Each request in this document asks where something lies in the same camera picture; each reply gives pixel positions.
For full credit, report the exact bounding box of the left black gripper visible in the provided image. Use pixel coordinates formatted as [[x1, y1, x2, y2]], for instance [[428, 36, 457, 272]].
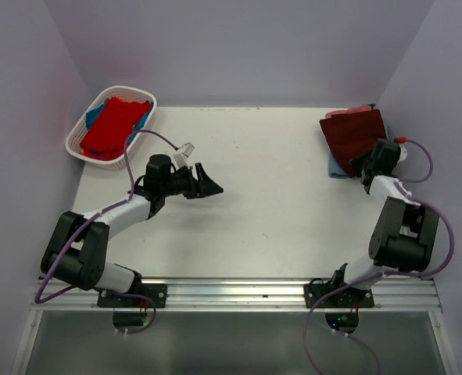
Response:
[[161, 162, 222, 199]]

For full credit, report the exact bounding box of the dark maroon t shirt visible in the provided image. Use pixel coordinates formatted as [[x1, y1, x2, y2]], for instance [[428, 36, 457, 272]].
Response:
[[320, 109, 387, 179]]

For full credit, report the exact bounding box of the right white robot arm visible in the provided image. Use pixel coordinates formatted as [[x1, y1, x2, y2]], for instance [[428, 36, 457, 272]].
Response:
[[328, 137, 439, 307]]

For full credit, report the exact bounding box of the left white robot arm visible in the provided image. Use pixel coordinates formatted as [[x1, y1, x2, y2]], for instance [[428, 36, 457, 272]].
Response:
[[41, 154, 224, 307]]

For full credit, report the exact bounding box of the folded grey-blue t shirt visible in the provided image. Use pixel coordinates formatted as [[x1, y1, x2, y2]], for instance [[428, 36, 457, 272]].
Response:
[[328, 124, 392, 180]]

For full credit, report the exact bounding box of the folded pink t shirt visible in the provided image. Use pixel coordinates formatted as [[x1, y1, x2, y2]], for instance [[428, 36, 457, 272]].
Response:
[[324, 104, 374, 119]]

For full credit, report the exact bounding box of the bright red t shirt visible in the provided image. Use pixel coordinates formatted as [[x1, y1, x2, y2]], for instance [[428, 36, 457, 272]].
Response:
[[79, 96, 152, 160]]

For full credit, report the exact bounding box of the white plastic laundry basket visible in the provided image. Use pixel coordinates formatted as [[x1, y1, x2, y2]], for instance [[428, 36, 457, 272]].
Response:
[[66, 85, 157, 170]]

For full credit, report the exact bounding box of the blue t shirt in basket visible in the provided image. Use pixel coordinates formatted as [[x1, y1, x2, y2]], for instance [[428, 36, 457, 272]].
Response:
[[84, 102, 156, 146]]

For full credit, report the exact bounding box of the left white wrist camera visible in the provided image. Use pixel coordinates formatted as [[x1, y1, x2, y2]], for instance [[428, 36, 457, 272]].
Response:
[[173, 142, 195, 169]]

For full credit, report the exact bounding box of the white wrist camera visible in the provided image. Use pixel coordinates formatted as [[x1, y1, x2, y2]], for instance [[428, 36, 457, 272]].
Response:
[[173, 142, 195, 169], [394, 137, 408, 163]]

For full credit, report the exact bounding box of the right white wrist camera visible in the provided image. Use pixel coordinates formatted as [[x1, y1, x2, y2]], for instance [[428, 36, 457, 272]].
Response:
[[394, 137, 408, 163]]

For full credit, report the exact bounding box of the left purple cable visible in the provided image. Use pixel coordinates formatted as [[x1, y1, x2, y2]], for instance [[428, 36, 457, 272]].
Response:
[[34, 129, 181, 336]]

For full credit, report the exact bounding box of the purple cable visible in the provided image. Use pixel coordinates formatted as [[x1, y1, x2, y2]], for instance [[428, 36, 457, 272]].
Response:
[[303, 136, 456, 375], [34, 129, 181, 336]]

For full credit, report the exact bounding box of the aluminium mounting rail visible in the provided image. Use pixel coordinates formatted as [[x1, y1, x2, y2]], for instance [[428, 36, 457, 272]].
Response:
[[30, 277, 443, 313]]

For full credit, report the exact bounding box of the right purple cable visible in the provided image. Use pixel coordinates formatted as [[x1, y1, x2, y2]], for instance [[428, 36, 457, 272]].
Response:
[[303, 136, 456, 375]]

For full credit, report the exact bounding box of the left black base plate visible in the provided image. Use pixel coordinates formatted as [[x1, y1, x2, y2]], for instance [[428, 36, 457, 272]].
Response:
[[97, 283, 167, 309]]

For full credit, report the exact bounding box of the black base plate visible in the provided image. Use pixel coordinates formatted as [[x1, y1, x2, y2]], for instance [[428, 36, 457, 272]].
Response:
[[303, 283, 375, 309], [97, 283, 167, 309]]

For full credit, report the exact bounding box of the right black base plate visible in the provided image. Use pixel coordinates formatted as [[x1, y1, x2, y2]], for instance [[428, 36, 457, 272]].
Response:
[[303, 283, 375, 309]]

